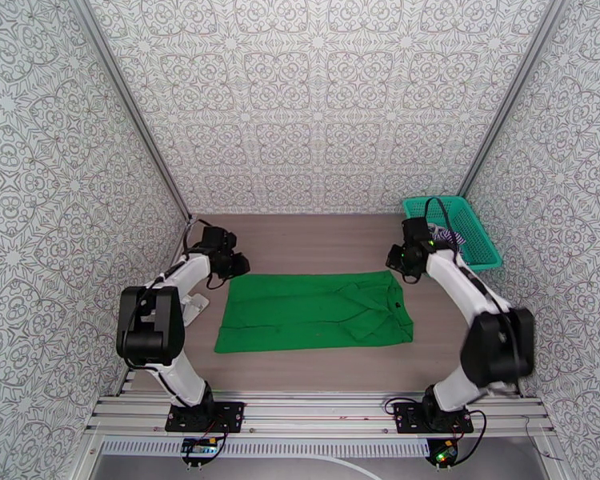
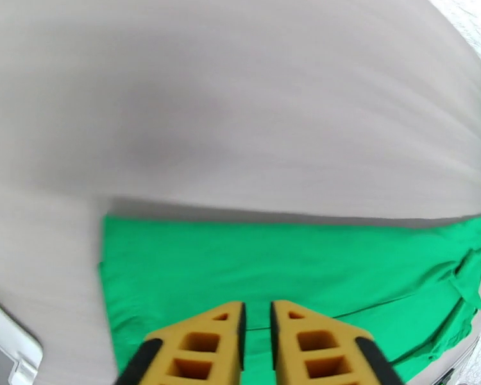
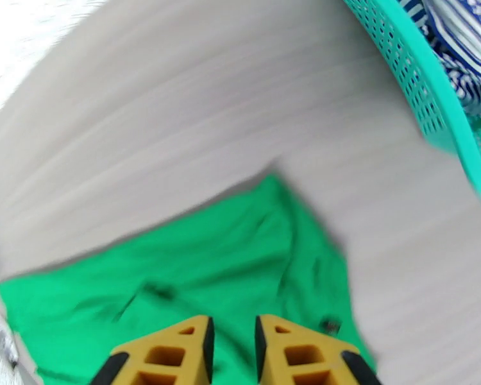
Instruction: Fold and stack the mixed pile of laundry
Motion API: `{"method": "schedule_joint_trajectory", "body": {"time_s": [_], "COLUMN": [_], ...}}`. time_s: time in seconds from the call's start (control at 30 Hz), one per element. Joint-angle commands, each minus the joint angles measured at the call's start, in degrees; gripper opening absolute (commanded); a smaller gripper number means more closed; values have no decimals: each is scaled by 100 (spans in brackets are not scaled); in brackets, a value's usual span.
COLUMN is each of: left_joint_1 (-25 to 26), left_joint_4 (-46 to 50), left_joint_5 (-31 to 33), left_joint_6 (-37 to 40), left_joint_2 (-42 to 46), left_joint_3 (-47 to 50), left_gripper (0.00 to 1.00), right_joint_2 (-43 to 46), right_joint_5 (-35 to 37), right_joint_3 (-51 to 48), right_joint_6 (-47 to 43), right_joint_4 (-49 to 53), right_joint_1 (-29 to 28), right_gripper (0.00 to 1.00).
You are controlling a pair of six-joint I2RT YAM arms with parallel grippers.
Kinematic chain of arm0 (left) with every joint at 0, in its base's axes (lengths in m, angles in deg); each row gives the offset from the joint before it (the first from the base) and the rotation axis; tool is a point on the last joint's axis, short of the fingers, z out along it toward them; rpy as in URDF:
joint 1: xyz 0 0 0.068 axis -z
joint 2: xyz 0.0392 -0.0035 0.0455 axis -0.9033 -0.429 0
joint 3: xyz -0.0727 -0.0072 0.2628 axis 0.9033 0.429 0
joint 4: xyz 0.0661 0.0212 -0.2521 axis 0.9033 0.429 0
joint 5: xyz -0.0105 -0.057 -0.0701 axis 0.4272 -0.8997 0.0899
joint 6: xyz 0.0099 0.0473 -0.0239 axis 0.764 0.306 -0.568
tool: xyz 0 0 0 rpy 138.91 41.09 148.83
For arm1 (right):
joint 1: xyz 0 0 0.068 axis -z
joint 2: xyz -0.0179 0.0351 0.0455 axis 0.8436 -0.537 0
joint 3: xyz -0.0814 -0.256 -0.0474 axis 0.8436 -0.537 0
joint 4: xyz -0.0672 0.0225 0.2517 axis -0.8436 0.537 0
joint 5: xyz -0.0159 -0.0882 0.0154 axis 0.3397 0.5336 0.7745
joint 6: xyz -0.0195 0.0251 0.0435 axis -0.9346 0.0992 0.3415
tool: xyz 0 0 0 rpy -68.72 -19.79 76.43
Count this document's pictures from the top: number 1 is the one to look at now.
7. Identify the blue white striped tank top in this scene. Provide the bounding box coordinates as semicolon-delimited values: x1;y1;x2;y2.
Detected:
427;222;467;254

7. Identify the green shirt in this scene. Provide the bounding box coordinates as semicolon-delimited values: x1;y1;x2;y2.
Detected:
214;270;415;354

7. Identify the small white stand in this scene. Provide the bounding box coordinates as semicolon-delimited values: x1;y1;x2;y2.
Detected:
181;290;211;326

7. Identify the green plastic mesh basket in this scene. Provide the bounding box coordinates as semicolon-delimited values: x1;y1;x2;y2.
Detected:
402;195;503;273

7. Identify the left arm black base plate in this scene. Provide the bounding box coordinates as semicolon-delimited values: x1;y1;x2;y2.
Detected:
165;401;246;434

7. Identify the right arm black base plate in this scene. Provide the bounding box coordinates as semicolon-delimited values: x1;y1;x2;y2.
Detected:
394;402;476;436

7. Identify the aluminium mounting rail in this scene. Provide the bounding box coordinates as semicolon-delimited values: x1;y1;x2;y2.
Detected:
85;390;556;440

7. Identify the red black power wire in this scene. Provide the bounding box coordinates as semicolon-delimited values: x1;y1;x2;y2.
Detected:
452;409;487;457
207;424;232;460

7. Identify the aluminium corner post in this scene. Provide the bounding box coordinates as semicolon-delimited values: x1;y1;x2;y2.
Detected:
65;0;196;230
457;0;569;197

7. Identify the white slotted cable duct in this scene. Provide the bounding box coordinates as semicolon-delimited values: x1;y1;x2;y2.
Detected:
99;439;431;457

